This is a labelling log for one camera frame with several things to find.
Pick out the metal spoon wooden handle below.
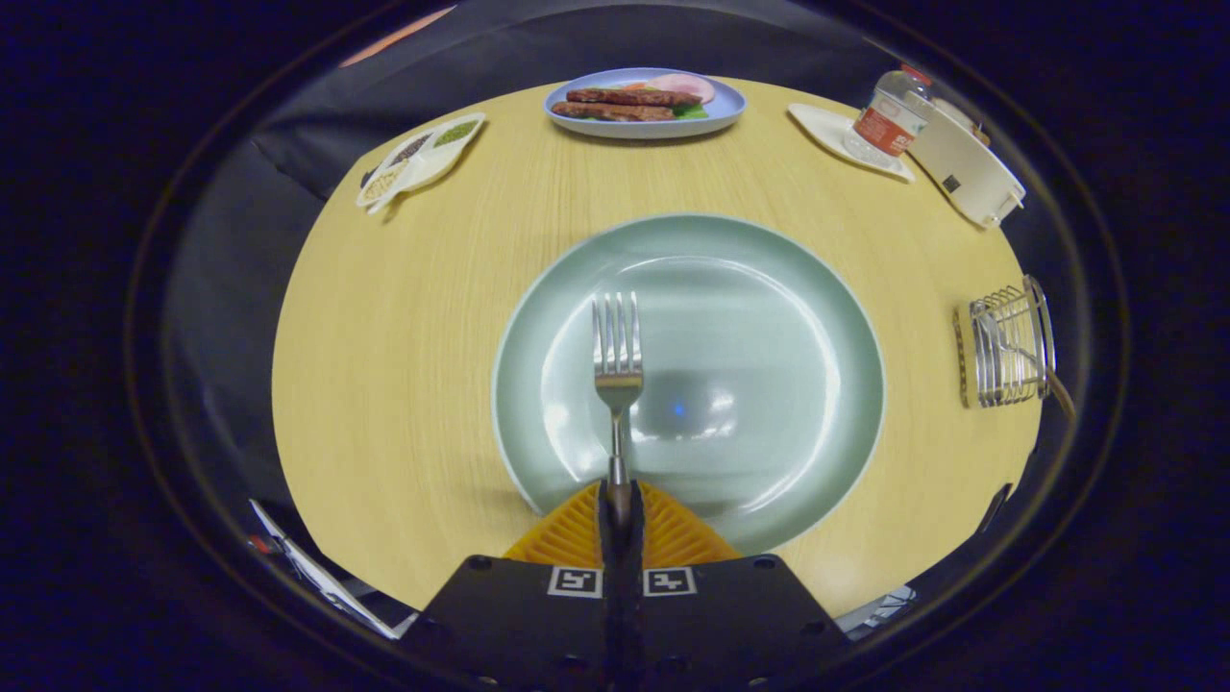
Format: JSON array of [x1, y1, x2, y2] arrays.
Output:
[[975, 312, 1078, 422]]

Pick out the clear water bottle red cap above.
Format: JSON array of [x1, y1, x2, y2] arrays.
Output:
[[844, 64, 933, 169]]

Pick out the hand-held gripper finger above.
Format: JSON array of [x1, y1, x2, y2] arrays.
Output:
[[404, 481, 626, 692], [625, 481, 852, 692]]

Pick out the brown meat slice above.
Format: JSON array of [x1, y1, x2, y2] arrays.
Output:
[[567, 86, 703, 108], [551, 101, 677, 123]]

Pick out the white paper sheet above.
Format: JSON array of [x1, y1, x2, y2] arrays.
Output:
[[250, 500, 405, 641]]

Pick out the white divided seasoning dish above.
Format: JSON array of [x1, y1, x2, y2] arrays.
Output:
[[356, 112, 487, 214]]

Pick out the metal wire cutlery rack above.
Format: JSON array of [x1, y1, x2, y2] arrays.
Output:
[[953, 275, 1058, 409]]

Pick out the white toaster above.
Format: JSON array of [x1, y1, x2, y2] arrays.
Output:
[[908, 96, 1027, 230]]

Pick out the blue food plate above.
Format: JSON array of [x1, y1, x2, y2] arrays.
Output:
[[543, 67, 748, 141]]

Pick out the pink ham slice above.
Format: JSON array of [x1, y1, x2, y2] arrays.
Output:
[[646, 73, 717, 105]]

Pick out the white square coaster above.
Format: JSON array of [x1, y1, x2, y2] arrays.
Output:
[[788, 103, 917, 184]]

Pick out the metal fork wooden handle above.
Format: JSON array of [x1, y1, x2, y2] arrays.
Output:
[[591, 292, 645, 528]]

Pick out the pale green plate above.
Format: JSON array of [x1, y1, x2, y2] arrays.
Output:
[[491, 213, 886, 556]]

